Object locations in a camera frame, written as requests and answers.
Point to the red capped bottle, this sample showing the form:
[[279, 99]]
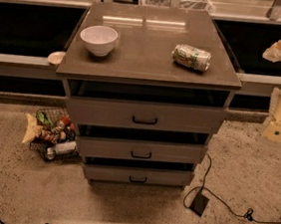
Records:
[[65, 120]]

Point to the green white soda can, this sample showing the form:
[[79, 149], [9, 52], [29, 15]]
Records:
[[191, 57]]

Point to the grey drawer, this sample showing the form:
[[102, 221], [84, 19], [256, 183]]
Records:
[[138, 175], [140, 150], [144, 115]]

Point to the grey bottom drawer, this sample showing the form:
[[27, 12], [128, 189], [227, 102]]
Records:
[[138, 175]]

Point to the grey metal railing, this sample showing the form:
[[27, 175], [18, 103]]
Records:
[[253, 11]]

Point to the yellow chip bag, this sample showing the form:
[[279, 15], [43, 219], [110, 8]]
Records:
[[33, 129]]

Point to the grey middle drawer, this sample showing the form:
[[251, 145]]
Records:
[[140, 150]]

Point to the white plastic bottle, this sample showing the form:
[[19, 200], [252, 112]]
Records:
[[65, 147]]

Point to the black power adapter box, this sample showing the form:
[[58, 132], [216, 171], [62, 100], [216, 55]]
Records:
[[199, 203]]

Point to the white ceramic bowl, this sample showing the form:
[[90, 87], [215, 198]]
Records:
[[99, 40]]

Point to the grey drawer cabinet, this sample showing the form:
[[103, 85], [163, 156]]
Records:
[[141, 69]]

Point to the grey top drawer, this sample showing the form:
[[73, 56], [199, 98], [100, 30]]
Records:
[[144, 115]]

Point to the white mesh bin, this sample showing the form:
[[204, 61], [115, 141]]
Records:
[[195, 5]]

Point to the black wire basket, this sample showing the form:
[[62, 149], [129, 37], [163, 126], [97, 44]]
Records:
[[51, 135]]

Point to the green snack bag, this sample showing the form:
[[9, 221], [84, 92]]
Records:
[[43, 119]]

